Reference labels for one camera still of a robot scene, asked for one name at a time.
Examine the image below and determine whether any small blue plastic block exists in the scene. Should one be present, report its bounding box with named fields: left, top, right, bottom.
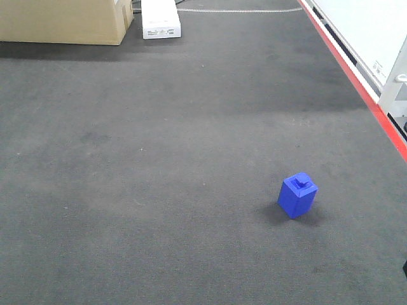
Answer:
left=277, top=172, right=319, bottom=219

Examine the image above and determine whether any white long carton box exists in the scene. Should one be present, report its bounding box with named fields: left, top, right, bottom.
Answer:
left=141, top=0, right=181, bottom=40

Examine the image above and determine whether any large cardboard box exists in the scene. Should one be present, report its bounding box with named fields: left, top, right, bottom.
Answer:
left=1, top=0, right=134, bottom=45

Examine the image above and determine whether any white wall panel red base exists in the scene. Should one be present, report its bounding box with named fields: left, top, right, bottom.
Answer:
left=300, top=1, right=406, bottom=158

